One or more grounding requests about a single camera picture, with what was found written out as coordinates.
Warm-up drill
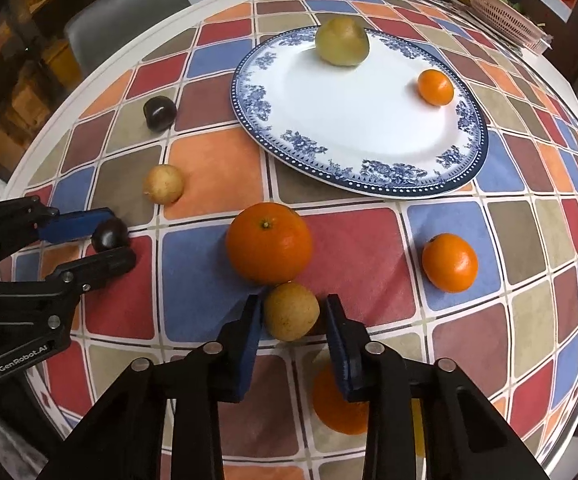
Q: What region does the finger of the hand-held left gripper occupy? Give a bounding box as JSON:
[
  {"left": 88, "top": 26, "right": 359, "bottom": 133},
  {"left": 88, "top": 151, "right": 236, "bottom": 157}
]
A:
[
  {"left": 0, "top": 196, "right": 117, "bottom": 281},
  {"left": 0, "top": 247, "right": 138, "bottom": 300}
]

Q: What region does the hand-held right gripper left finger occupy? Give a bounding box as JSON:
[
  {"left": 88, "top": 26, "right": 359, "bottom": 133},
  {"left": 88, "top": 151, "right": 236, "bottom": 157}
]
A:
[{"left": 36, "top": 294, "right": 265, "bottom": 480}]

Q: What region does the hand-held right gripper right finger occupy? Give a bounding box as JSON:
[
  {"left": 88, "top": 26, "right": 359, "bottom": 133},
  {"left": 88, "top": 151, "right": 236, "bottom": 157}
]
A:
[{"left": 323, "top": 294, "right": 552, "bottom": 480}]

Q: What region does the dark plum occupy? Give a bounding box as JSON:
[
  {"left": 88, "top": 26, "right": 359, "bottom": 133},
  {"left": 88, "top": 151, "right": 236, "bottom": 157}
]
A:
[
  {"left": 143, "top": 96, "right": 178, "bottom": 134},
  {"left": 92, "top": 218, "right": 131, "bottom": 252}
]

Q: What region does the small yellow round fruit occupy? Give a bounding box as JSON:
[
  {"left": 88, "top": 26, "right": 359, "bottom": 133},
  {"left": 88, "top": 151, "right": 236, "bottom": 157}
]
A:
[
  {"left": 142, "top": 164, "right": 186, "bottom": 206},
  {"left": 263, "top": 283, "right": 321, "bottom": 342}
]

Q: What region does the large orange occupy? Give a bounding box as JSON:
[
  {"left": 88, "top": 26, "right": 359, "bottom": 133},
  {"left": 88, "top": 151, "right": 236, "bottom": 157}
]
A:
[{"left": 225, "top": 202, "right": 314, "bottom": 285}]

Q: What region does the blue and white porcelain plate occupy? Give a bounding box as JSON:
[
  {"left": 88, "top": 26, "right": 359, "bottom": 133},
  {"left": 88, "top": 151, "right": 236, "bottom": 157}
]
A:
[{"left": 230, "top": 26, "right": 490, "bottom": 201}]

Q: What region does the grey dining chair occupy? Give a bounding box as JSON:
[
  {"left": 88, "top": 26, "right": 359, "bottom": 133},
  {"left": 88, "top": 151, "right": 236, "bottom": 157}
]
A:
[{"left": 64, "top": 0, "right": 192, "bottom": 73}]

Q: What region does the small orange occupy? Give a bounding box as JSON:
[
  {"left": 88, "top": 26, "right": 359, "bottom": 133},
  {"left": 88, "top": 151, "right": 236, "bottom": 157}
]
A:
[{"left": 417, "top": 69, "right": 456, "bottom": 107}]

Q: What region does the large yellow-green pear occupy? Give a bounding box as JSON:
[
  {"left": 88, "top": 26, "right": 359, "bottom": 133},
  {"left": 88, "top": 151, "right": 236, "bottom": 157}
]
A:
[{"left": 315, "top": 16, "right": 371, "bottom": 67}]

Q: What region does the pink plastic basket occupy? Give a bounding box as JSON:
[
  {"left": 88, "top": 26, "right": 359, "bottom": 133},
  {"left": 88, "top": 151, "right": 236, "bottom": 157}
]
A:
[{"left": 469, "top": 0, "right": 553, "bottom": 54}]

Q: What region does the wooden wall shelf unit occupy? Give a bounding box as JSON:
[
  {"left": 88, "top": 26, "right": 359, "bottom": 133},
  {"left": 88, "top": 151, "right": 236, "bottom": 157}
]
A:
[{"left": 0, "top": 0, "right": 135, "bottom": 186}]

